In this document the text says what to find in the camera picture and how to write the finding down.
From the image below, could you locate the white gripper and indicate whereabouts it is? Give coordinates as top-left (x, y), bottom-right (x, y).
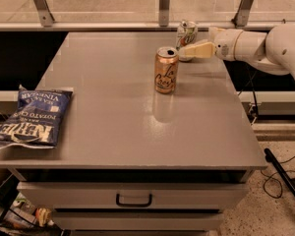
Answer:
top-left (179, 28), bottom-right (243, 61)

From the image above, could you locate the white green 7up can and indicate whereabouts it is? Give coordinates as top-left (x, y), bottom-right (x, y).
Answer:
top-left (176, 20), bottom-right (198, 50)

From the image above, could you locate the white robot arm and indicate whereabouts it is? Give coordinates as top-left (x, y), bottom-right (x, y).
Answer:
top-left (179, 24), bottom-right (295, 81)

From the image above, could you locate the orange LaCroix can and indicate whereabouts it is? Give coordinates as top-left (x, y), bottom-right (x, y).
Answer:
top-left (154, 46), bottom-right (179, 93)

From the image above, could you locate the blue potato chip bag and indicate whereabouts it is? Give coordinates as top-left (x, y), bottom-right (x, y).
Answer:
top-left (0, 88), bottom-right (74, 149)

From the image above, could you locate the black metal stand leg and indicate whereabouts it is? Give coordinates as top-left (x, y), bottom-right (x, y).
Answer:
top-left (264, 148), bottom-right (295, 198)

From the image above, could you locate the clutter under table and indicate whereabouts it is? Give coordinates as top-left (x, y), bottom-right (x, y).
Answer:
top-left (0, 193), bottom-right (62, 236)

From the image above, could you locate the right metal window bracket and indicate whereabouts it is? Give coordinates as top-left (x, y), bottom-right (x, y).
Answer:
top-left (232, 0), bottom-right (254, 28)

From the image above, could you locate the metal window bracket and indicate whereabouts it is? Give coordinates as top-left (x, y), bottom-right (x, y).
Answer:
top-left (232, 0), bottom-right (254, 28)
top-left (158, 0), bottom-right (170, 27)
top-left (33, 0), bottom-right (54, 28)

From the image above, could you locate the black hanging cable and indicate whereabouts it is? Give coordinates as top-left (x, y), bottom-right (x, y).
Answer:
top-left (237, 62), bottom-right (261, 120)

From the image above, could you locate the middle metal window bracket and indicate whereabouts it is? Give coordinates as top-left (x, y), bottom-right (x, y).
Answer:
top-left (158, 0), bottom-right (170, 27)

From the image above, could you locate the black drawer handle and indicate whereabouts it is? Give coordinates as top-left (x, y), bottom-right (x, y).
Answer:
top-left (115, 194), bottom-right (153, 208)

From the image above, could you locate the left metal window bracket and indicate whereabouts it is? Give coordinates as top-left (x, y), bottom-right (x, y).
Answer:
top-left (33, 0), bottom-right (54, 28)

